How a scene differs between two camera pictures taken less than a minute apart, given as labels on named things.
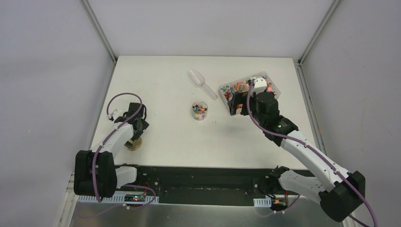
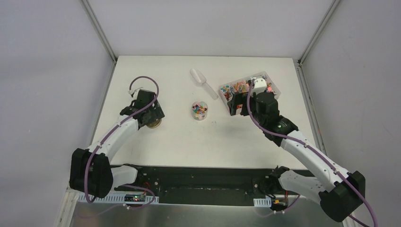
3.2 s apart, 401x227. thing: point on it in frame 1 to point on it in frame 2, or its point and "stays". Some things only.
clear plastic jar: [199, 109] stays
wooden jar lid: [135, 144] to [155, 124]
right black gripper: [238, 98] stays
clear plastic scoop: [197, 78] stays
